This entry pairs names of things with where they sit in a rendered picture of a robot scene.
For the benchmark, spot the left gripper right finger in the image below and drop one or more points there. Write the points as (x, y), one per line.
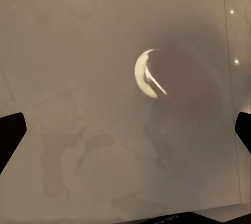
(243, 128)

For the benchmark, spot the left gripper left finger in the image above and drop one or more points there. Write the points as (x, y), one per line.
(12, 129)

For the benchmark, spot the coffee table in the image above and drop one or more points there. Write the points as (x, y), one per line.
(130, 108)

